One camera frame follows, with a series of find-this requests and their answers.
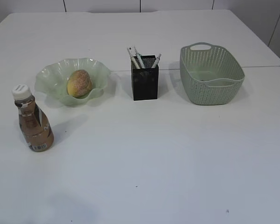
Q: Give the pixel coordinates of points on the green plastic woven basket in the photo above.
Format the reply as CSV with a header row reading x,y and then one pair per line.
x,y
210,74

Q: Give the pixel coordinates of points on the green wavy glass plate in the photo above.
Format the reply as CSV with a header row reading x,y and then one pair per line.
x,y
52,80

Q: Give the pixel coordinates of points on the clear plastic ruler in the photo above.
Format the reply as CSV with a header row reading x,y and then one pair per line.
x,y
130,50

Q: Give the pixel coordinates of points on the sugared bread loaf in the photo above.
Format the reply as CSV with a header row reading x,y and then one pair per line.
x,y
79,83

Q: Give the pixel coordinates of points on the cream ballpoint pen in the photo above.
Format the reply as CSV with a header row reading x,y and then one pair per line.
x,y
134,60

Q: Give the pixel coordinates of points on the black mesh pen holder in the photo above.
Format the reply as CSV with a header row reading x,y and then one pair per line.
x,y
145,81

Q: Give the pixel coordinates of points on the brown Nescafe coffee bottle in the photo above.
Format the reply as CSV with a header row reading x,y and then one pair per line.
x,y
33,122

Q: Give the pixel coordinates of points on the blue white gel pen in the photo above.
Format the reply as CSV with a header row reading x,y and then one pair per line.
x,y
138,55

